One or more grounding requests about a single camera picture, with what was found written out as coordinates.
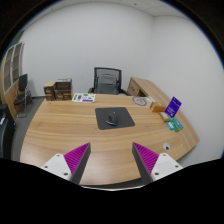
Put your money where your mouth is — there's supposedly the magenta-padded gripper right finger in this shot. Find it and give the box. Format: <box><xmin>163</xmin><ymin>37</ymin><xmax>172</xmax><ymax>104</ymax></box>
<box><xmin>131</xmin><ymin>142</ymin><xmax>185</xmax><ymax>185</ymax></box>

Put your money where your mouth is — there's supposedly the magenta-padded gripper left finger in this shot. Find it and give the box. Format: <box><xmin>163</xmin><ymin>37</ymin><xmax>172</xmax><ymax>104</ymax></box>
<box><xmin>40</xmin><ymin>142</ymin><xmax>92</xmax><ymax>185</ymax></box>

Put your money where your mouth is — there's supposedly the dark grey computer mouse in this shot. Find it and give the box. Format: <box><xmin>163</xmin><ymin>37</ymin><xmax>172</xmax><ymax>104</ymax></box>
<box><xmin>105</xmin><ymin>111</ymin><xmax>119</xmax><ymax>127</ymax></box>

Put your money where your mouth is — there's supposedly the dark grey mouse pad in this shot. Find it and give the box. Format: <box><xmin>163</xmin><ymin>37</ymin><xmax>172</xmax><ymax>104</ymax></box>
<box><xmin>94</xmin><ymin>106</ymin><xmax>136</xmax><ymax>131</ymax></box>

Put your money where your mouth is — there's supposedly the small tan box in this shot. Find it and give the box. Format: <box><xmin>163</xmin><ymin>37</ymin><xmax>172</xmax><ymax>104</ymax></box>
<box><xmin>159</xmin><ymin>111</ymin><xmax>172</xmax><ymax>122</ymax></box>

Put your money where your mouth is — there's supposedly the green packet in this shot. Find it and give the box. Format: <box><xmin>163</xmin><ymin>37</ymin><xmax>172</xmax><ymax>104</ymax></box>
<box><xmin>170</xmin><ymin>117</ymin><xmax>185</xmax><ymax>133</ymax></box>

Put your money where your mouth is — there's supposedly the orange box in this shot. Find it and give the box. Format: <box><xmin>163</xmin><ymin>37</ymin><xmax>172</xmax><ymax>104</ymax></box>
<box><xmin>149</xmin><ymin>101</ymin><xmax>167</xmax><ymax>113</ymax></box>

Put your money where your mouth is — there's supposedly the purple standing sign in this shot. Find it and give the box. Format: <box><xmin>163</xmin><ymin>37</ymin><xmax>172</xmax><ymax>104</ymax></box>
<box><xmin>164</xmin><ymin>96</ymin><xmax>183</xmax><ymax>119</ymax></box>

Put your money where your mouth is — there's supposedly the round white patterned disc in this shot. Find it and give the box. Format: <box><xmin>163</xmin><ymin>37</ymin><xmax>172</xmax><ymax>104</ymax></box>
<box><xmin>131</xmin><ymin>95</ymin><xmax>148</xmax><ymax>107</ymax></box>

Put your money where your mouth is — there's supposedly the wide brown cardboard box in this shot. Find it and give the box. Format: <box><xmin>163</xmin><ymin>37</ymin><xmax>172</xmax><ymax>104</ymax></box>
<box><xmin>54</xmin><ymin>89</ymin><xmax>73</xmax><ymax>101</ymax></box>

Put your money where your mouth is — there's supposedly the wooden side desk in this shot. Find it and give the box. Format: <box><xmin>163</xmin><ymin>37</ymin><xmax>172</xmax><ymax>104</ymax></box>
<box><xmin>127</xmin><ymin>76</ymin><xmax>174</xmax><ymax>108</ymax></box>

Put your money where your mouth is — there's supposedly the small brown cardboard box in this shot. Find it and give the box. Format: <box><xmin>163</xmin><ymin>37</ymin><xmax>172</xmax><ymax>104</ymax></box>
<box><xmin>43</xmin><ymin>81</ymin><xmax>57</xmax><ymax>102</ymax></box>

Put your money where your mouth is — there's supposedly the black cardboard box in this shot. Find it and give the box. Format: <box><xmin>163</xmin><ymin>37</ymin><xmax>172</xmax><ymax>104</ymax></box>
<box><xmin>54</xmin><ymin>78</ymin><xmax>73</xmax><ymax>92</ymax></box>

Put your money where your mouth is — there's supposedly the black mesh office chair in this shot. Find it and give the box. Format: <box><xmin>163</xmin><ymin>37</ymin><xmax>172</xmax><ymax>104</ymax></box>
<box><xmin>87</xmin><ymin>66</ymin><xmax>129</xmax><ymax>96</ymax></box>

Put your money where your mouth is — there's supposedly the wooden glass-door cabinet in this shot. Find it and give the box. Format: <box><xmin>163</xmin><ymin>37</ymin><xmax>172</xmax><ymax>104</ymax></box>
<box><xmin>0</xmin><ymin>41</ymin><xmax>26</xmax><ymax>119</ymax></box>

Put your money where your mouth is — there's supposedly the black visitor chair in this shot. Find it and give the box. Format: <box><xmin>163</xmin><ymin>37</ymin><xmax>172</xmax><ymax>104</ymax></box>
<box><xmin>13</xmin><ymin>73</ymin><xmax>34</xmax><ymax>118</ymax></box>

